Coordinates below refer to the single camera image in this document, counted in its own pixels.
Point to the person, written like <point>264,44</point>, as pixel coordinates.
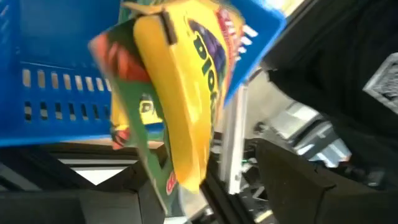
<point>342,77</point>

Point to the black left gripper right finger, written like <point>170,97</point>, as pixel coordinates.
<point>292,186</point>

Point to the blue plastic basket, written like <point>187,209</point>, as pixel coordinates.
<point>56,56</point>

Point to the silver aluminium bracket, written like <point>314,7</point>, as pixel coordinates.
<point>233,140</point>

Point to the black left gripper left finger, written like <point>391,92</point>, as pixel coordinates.
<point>146,199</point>

